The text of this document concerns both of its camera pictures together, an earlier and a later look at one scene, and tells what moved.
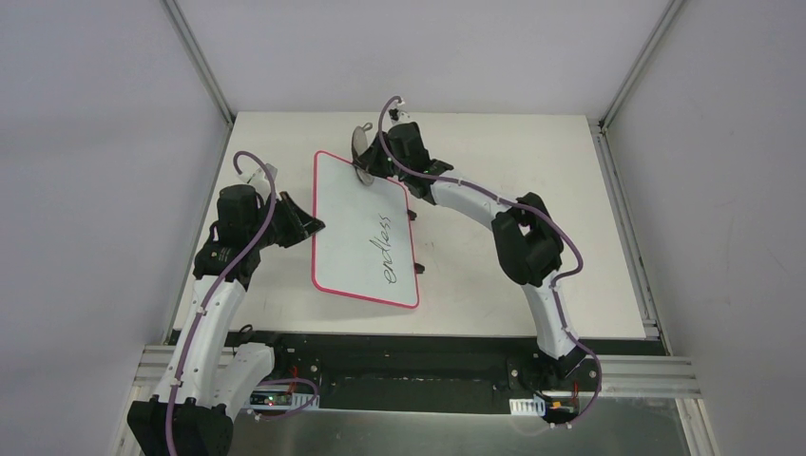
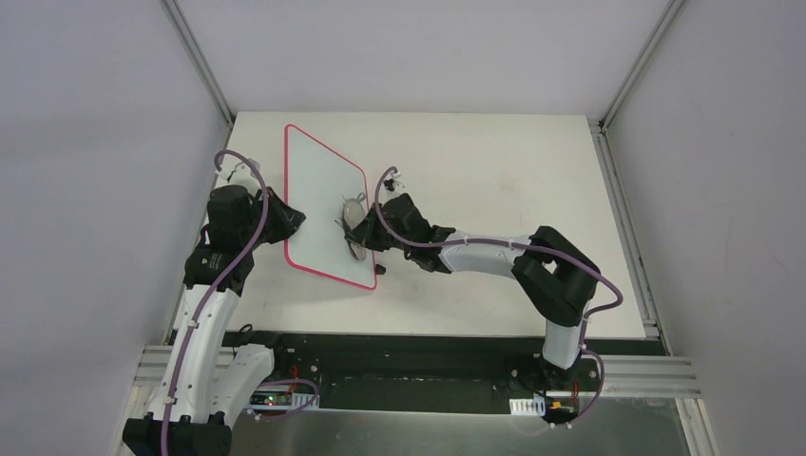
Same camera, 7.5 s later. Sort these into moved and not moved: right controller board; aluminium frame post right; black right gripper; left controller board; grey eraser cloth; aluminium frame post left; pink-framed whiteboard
Moved: black right gripper; pink-framed whiteboard; grey eraser cloth
Not moved: aluminium frame post left; aluminium frame post right; right controller board; left controller board
